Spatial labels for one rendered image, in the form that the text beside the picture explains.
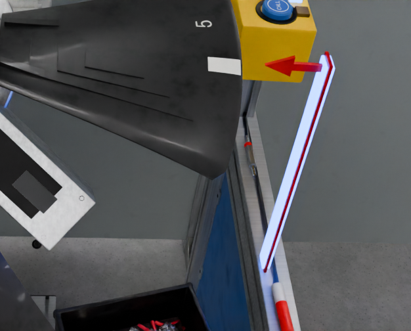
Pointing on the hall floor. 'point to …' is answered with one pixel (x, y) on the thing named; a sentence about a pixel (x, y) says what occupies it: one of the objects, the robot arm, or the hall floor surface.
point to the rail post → (211, 186)
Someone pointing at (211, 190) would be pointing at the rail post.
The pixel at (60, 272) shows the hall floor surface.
